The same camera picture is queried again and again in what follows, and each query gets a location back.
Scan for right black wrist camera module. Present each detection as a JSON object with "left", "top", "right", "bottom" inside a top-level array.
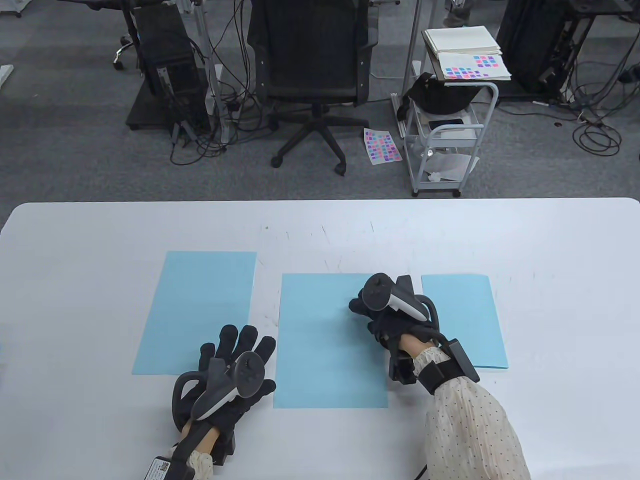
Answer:
[{"left": 387, "top": 339, "right": 481, "bottom": 396}]

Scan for white notebook stack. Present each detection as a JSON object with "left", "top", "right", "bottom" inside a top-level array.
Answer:
[{"left": 422, "top": 26, "right": 502, "bottom": 56}]

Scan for black cable coil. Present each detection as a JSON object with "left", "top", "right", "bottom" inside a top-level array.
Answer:
[{"left": 572, "top": 120, "right": 622, "bottom": 157}]

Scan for person's left hand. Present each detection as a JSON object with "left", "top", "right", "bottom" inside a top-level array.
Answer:
[{"left": 175, "top": 324, "right": 277, "bottom": 441}]

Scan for black computer tower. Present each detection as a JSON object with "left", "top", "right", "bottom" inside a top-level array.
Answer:
[
  {"left": 496, "top": 0, "right": 596, "bottom": 96},
  {"left": 134, "top": 5, "right": 211, "bottom": 133}
]

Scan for black bag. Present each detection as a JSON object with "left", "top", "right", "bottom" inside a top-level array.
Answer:
[{"left": 397, "top": 72, "right": 478, "bottom": 121}]

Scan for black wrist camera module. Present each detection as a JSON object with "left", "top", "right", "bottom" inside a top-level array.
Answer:
[
  {"left": 387, "top": 339, "right": 481, "bottom": 396},
  {"left": 147, "top": 425, "right": 238, "bottom": 480}
]

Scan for person's right hand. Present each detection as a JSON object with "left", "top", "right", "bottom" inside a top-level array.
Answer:
[{"left": 348, "top": 275, "right": 441, "bottom": 350}]

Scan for right black white controller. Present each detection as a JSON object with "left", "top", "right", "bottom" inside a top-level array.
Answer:
[{"left": 361, "top": 273, "right": 441, "bottom": 341}]

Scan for person's left forearm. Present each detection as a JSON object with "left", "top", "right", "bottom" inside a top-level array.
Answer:
[{"left": 177, "top": 422, "right": 223, "bottom": 480}]

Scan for chrome chair base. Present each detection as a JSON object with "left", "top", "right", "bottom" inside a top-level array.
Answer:
[{"left": 112, "top": 35, "right": 138, "bottom": 71}]

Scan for white metal cart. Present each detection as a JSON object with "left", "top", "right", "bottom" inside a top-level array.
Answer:
[{"left": 402, "top": 60, "right": 500, "bottom": 197}]

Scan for left black wrist camera module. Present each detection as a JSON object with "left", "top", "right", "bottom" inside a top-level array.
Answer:
[{"left": 147, "top": 425, "right": 238, "bottom": 480}]

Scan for person's right forearm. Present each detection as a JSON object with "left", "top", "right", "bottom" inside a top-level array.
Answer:
[{"left": 397, "top": 332, "right": 532, "bottom": 480}]

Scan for black platform base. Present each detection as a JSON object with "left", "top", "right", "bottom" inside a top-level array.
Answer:
[{"left": 125, "top": 80, "right": 211, "bottom": 132}]

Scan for light blue paper sheet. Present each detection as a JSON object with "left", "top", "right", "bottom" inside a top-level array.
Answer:
[
  {"left": 421, "top": 274, "right": 510, "bottom": 371},
  {"left": 131, "top": 251, "right": 258, "bottom": 376},
  {"left": 273, "top": 273, "right": 390, "bottom": 409}
]

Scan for colourful sticker sheet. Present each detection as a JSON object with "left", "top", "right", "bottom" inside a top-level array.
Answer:
[
  {"left": 363, "top": 128, "right": 403, "bottom": 165},
  {"left": 437, "top": 51, "right": 513, "bottom": 82}
]

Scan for black mesh office chair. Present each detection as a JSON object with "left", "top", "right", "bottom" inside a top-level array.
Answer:
[{"left": 246, "top": 0, "right": 379, "bottom": 176}]

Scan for white loose papers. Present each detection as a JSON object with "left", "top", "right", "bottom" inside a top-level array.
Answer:
[{"left": 425, "top": 152, "right": 480, "bottom": 182}]

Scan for black cable bundle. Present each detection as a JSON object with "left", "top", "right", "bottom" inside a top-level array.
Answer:
[{"left": 169, "top": 0, "right": 273, "bottom": 167}]

